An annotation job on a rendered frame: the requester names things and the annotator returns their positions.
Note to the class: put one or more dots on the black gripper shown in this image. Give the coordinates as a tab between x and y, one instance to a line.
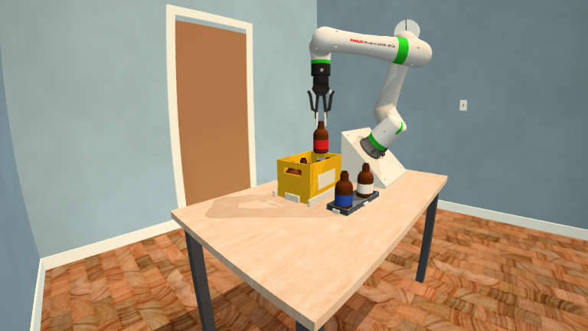
320	90

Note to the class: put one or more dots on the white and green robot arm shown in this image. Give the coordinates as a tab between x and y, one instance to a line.
398	51

